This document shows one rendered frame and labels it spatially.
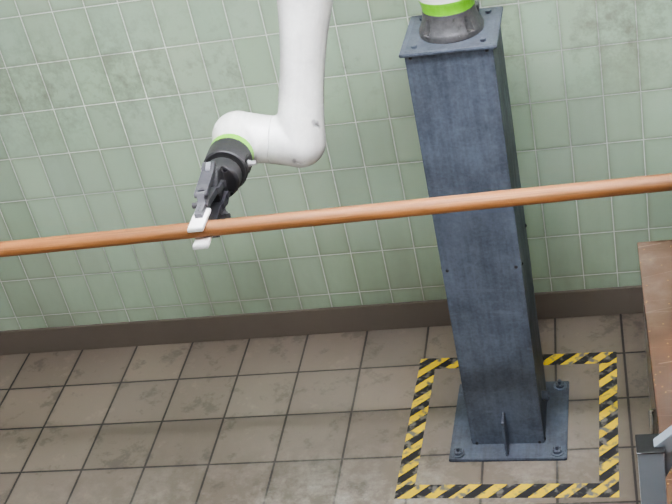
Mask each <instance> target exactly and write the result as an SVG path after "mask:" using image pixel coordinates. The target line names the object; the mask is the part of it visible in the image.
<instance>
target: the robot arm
mask: <svg viewBox="0 0 672 504"><path fill-rule="evenodd" d="M333 1H334V0H277V9H278V21H279V39H280V78H279V95H278V102H279V105H278V113H277V114H276V115H274V116H273V115H264V114H257V113H251V112H245V111H231V112H228V113H226V114H224V115H223V116H221V117H220V118H219V119H218V121H217V122H216V124H215V125H214V128H213V131H212V143H211V146H210V148H209V150H208V152H207V155H206V157H205V159H204V162H203V163H202V167H201V174H200V177H199V180H198V183H197V186H196V189H195V192H194V198H195V199H196V198H197V202H195V203H192V208H193V209H195V212H194V214H193V217H192V219H191V221H190V224H189V226H188V229H187V232H188V233H192V232H202V231H203V230H204V228H205V225H206V223H207V220H217V219H227V218H231V214H230V213H228V211H226V206H227V205H228V202H229V197H231V196H232V195H233V194H235V193H236V191H237V190H238V188H239V187H241V186H242V185H243V184H244V183H245V181H246V179H247V176H248V174H249V173H250V170H251V168H252V165H257V163H267V164H278V165H285V166H291V167H297V168H304V167H308V166H311V165H313V164H314V163H316V162H317V161H318V160H319V159H320V158H321V157H322V155H323V153H324V151H325V147H326V133H325V118H324V77H325V59H326V48H327V38H328V30H329V23H330V17H331V11H332V6H333ZM418 1H419V3H420V5H421V9H422V21H421V25H420V27H419V34H420V38H421V39H422V40H424V41H426V42H428V43H433V44H449V43H456V42H460V41H464V40H467V39H469V38H472V37H474V36H476V35H477V34H479V33H480V32H481V31H482V30H483V28H484V19H483V17H482V16H481V15H480V13H479V9H480V8H479V2H478V1H475V0H418ZM207 207H208V208H207ZM219 237H220V236H211V237H200V238H196V239H195V241H194V244H193V247H192V248H193V250H198V249H208V248H209V245H210V242H211V240H212V238H219Z"/></svg>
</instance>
